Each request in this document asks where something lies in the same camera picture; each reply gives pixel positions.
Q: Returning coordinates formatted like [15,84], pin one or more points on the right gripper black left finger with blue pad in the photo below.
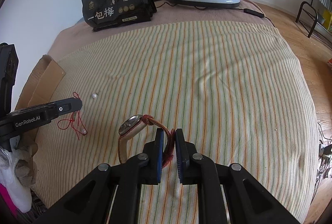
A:
[110,194]

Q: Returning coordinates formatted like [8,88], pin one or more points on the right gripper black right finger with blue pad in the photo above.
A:
[226,194]

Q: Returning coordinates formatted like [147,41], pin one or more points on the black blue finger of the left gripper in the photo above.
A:
[63,107]

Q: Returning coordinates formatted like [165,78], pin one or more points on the red string jade pendant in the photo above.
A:
[75,123]

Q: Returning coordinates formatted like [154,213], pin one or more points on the watch with red strap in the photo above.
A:
[133,126]

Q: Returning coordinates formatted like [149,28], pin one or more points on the cardboard box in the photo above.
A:
[41,84]

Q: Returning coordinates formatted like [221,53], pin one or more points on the white plastic bag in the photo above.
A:
[15,177]

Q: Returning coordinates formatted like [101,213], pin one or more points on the brown bed blanket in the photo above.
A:
[82,34]

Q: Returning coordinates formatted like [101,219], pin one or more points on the power strip with plugs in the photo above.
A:
[324,170]

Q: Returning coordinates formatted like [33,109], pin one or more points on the striped yellow towel blanket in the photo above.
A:
[235,89]

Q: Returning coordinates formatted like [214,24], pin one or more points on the black snack bag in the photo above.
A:
[103,14]

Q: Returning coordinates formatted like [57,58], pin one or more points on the black metal rack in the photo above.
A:
[316,20]

